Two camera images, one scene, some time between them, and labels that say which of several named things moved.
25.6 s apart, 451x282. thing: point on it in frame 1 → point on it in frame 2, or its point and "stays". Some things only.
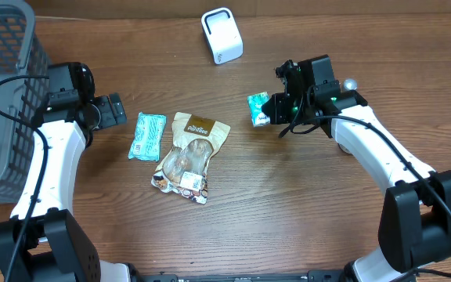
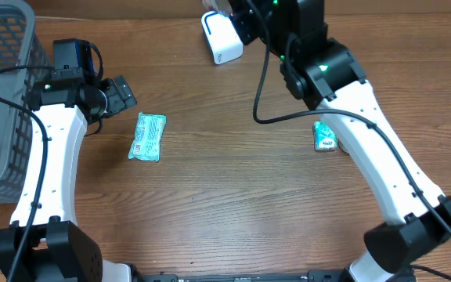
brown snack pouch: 184,171 → 218,5
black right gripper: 278,111 → 247,36
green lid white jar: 344,149 stays
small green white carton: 258,116 → 324,139
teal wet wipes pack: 148,137 stays
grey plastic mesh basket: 11,78 stays
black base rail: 312,276 stays
